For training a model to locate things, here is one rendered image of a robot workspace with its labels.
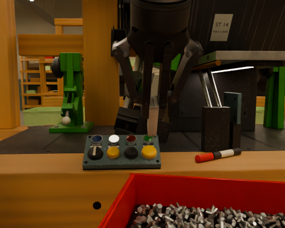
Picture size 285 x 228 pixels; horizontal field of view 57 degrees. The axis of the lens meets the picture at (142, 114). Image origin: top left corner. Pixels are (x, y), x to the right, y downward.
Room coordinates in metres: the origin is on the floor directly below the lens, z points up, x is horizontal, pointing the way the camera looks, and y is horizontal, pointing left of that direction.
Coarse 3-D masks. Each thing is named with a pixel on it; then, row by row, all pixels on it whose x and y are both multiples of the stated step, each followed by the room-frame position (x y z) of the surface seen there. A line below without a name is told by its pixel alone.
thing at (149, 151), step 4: (144, 148) 0.50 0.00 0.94; (148, 148) 0.50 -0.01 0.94; (152, 148) 0.50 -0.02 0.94; (144, 152) 0.49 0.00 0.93; (148, 152) 0.49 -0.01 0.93; (152, 152) 0.49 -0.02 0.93; (156, 152) 0.50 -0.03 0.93; (144, 156) 0.49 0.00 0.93; (148, 156) 0.49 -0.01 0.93; (152, 156) 0.49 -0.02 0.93
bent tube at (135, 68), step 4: (136, 56) 0.85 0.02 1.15; (136, 60) 0.85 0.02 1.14; (140, 60) 0.85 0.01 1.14; (136, 64) 0.86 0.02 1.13; (140, 64) 0.85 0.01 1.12; (136, 68) 0.86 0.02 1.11; (140, 68) 0.86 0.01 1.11; (124, 100) 0.79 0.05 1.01; (128, 100) 0.78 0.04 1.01; (124, 104) 0.77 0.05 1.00; (128, 104) 0.76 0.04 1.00; (132, 104) 0.77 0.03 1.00; (128, 108) 0.75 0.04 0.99; (132, 108) 0.77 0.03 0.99
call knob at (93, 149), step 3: (93, 147) 0.50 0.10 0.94; (96, 147) 0.50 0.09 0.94; (90, 150) 0.49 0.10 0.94; (93, 150) 0.49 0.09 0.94; (96, 150) 0.49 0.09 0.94; (99, 150) 0.49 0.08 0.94; (90, 153) 0.49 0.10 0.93; (93, 153) 0.49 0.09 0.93; (96, 153) 0.49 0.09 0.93; (99, 153) 0.49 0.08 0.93; (90, 156) 0.49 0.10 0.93; (93, 156) 0.49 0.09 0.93; (96, 156) 0.49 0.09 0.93; (99, 156) 0.49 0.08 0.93
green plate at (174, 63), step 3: (180, 54) 0.73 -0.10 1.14; (177, 57) 0.73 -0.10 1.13; (174, 60) 0.73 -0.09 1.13; (177, 60) 0.73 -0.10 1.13; (153, 63) 0.72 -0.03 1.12; (156, 63) 0.73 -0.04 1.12; (159, 63) 0.73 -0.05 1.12; (171, 63) 0.73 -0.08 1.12; (174, 63) 0.73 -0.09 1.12; (177, 63) 0.73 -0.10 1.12; (153, 66) 0.78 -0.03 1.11; (156, 66) 0.76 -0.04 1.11; (159, 66) 0.73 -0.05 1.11; (171, 66) 0.73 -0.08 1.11; (174, 66) 0.73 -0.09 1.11; (177, 66) 0.73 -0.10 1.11; (171, 69) 0.73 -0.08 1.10; (174, 69) 0.73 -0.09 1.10
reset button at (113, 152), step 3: (111, 147) 0.50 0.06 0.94; (114, 147) 0.50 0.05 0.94; (108, 150) 0.50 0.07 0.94; (111, 150) 0.49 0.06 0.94; (114, 150) 0.49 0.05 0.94; (117, 150) 0.50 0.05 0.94; (108, 153) 0.49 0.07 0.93; (111, 153) 0.49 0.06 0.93; (114, 153) 0.49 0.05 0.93; (117, 153) 0.49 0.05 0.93; (108, 156) 0.49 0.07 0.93; (111, 156) 0.49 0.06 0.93; (114, 156) 0.49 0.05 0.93; (117, 156) 0.49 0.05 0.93
